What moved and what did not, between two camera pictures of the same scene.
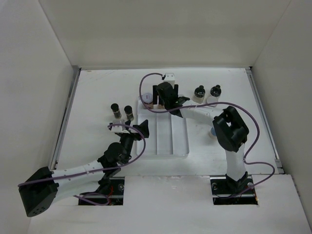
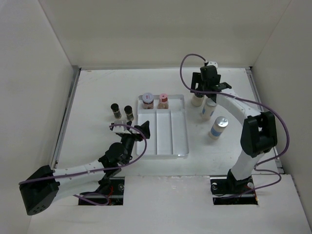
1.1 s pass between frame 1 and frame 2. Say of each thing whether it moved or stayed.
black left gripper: stayed
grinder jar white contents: stayed
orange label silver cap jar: stayed
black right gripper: moved
